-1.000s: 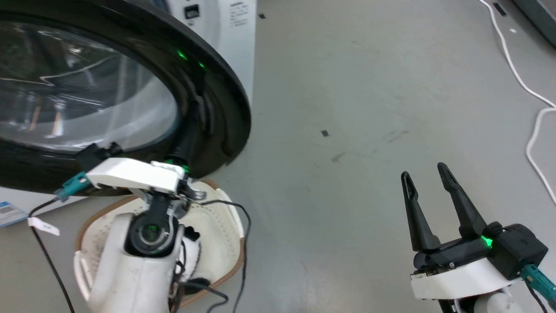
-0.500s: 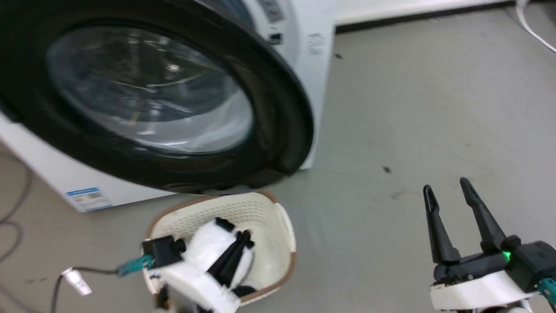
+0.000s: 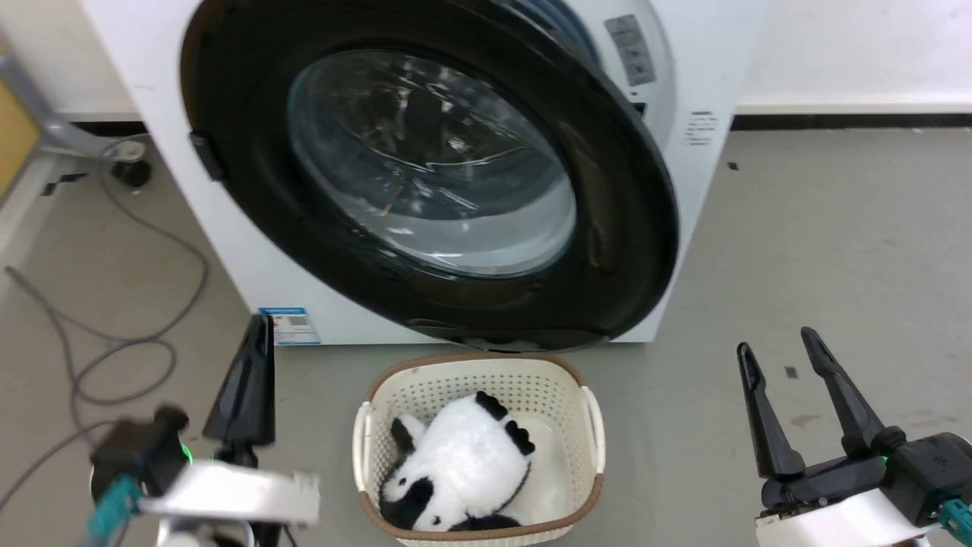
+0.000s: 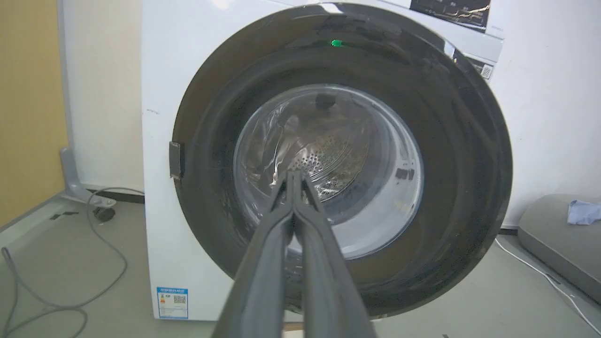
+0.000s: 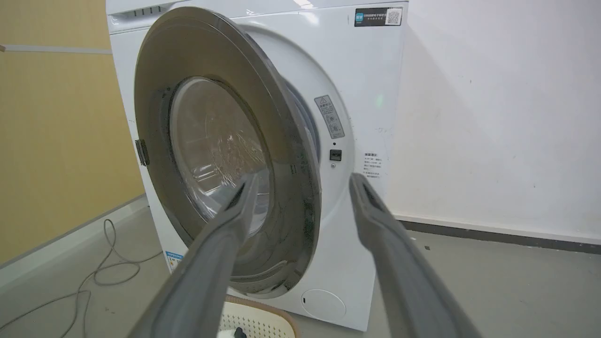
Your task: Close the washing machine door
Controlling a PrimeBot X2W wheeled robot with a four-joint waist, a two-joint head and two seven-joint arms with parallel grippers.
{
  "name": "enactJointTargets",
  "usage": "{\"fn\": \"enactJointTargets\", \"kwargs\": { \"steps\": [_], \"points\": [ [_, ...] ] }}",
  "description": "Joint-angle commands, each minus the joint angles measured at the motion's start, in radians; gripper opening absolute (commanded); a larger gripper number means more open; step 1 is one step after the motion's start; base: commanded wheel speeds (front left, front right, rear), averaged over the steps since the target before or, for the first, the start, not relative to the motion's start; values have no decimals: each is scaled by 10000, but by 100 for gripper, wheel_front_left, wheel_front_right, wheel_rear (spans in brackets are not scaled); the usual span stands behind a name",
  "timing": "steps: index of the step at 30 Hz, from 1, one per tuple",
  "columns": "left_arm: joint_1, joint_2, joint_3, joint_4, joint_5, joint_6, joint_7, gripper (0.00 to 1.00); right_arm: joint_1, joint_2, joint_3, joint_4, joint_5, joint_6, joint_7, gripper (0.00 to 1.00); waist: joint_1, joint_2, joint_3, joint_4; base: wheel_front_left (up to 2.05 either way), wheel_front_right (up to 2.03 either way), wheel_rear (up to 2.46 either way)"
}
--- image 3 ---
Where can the cream plastic laundry basket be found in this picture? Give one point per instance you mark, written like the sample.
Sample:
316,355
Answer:
471,380

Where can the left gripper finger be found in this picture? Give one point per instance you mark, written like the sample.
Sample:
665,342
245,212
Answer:
231,403
265,380

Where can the blue energy label sticker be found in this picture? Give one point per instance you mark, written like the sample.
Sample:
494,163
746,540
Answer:
290,326

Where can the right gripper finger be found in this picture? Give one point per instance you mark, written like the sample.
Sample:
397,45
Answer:
763,414
843,395

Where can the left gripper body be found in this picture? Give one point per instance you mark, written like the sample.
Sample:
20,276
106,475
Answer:
228,490

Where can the black round washer door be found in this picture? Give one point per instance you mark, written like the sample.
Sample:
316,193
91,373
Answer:
607,251

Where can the grey instruction sticker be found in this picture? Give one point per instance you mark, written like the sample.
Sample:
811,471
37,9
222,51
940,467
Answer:
632,49

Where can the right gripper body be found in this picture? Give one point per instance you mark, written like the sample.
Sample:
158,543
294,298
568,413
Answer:
911,471

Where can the black caster wheel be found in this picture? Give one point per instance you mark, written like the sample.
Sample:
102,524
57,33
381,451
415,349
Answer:
133,172

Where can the grey metal cart frame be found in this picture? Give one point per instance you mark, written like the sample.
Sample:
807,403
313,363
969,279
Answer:
45,121

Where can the white front-load washing machine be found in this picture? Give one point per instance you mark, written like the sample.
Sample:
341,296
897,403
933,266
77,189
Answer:
235,251

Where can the yellow wooden board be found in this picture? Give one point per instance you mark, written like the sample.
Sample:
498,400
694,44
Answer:
14,137

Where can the black and white panda plush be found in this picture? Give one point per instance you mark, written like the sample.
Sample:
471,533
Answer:
463,456

